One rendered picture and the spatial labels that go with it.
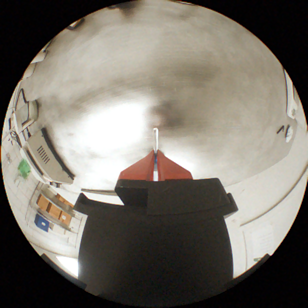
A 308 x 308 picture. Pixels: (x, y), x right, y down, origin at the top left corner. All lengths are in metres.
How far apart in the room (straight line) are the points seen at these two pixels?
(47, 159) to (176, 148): 0.32
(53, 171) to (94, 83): 0.25
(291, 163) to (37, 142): 1.44
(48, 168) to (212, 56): 0.40
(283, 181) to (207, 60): 1.18
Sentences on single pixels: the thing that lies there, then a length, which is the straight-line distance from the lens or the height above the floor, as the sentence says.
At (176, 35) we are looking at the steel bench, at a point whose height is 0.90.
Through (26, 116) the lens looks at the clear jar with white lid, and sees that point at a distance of 0.30.
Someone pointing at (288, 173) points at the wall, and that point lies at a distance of 1.19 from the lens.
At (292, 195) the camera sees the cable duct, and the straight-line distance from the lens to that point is 1.18.
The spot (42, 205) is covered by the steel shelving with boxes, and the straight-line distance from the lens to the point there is 2.52.
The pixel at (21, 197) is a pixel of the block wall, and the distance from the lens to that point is 2.79.
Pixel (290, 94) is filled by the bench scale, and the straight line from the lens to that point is 0.48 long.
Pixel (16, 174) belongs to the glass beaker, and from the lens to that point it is 0.31.
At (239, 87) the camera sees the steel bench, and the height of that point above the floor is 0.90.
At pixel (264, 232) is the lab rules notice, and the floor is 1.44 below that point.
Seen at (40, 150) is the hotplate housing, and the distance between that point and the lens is 0.30.
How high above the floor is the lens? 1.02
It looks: 52 degrees down
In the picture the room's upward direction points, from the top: 180 degrees clockwise
